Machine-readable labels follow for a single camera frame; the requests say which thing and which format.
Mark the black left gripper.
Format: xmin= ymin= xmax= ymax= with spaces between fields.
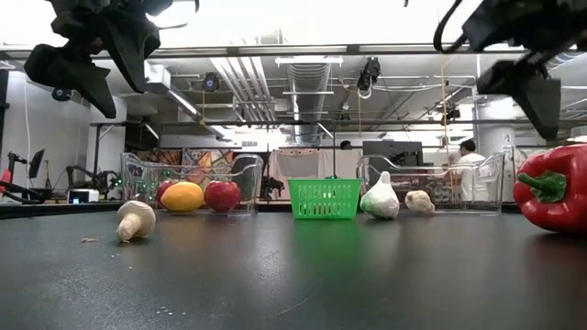
xmin=25 ymin=0 xmax=184 ymax=119

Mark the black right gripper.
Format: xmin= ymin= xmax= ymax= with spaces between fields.
xmin=462 ymin=0 xmax=587 ymax=141

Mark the red bell pepper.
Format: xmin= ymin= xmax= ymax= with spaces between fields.
xmin=512 ymin=143 xmax=587 ymax=235

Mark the red tomato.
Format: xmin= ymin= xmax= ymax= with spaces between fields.
xmin=155 ymin=180 xmax=178 ymax=207
xmin=204 ymin=180 xmax=242 ymax=214

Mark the yellow mango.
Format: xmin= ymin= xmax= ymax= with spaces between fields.
xmin=160 ymin=181 xmax=205 ymax=214

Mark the small white garlic bulb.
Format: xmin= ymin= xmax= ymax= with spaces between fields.
xmin=404 ymin=189 xmax=437 ymax=215

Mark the large white garlic bulb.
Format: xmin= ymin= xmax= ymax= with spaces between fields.
xmin=359 ymin=170 xmax=401 ymax=221

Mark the white round column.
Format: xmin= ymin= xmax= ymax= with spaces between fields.
xmin=474 ymin=98 xmax=517 ymax=160

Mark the person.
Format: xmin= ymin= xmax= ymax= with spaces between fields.
xmin=451 ymin=139 xmax=490 ymax=203

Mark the clear plastic bin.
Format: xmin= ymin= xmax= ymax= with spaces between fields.
xmin=120 ymin=152 xmax=264 ymax=217
xmin=357 ymin=152 xmax=507 ymax=216

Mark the small black monitor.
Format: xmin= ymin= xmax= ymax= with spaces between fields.
xmin=28 ymin=148 xmax=46 ymax=179

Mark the white box device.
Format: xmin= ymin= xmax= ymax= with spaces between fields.
xmin=67 ymin=188 xmax=101 ymax=205

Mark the colourful patterned fabric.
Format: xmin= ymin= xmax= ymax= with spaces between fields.
xmin=137 ymin=148 xmax=235 ymax=184

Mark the overhead light beam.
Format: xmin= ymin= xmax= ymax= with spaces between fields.
xmin=130 ymin=42 xmax=519 ymax=59

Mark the white ceiling light fixture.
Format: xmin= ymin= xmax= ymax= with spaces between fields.
xmin=274 ymin=55 xmax=344 ymax=68

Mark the white hanging cloth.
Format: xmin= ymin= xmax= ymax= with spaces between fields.
xmin=268 ymin=148 xmax=363 ymax=181

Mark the green plastic basket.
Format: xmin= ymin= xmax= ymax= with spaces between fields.
xmin=287 ymin=178 xmax=363 ymax=220

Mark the yellow hanging cord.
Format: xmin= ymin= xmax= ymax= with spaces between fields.
xmin=438 ymin=54 xmax=455 ymax=198

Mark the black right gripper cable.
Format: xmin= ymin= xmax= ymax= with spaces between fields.
xmin=433 ymin=0 xmax=467 ymax=54

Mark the hanging black camera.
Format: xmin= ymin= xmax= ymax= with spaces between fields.
xmin=357 ymin=57 xmax=382 ymax=100

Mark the black horizontal rail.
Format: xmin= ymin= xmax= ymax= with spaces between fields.
xmin=89 ymin=118 xmax=587 ymax=128

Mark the silver ventilation duct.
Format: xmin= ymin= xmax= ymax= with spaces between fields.
xmin=287 ymin=62 xmax=332 ymax=143

